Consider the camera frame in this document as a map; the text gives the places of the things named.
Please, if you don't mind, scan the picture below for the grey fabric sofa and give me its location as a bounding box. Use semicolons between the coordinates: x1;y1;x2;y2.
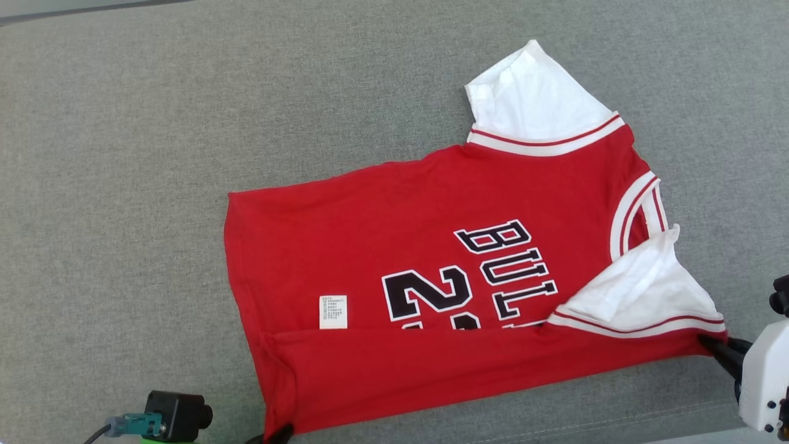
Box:
0;0;789;444

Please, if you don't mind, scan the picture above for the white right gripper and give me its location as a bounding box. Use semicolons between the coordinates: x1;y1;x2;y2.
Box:
698;318;789;434

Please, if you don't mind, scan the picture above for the left camera cable teal plug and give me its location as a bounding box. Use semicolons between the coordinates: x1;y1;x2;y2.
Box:
83;412;167;444

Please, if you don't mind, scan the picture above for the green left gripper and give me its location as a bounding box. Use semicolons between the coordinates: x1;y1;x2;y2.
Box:
139;422;295;444

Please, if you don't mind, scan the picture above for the red basketball jersey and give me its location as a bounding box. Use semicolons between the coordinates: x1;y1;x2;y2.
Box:
223;39;728;442

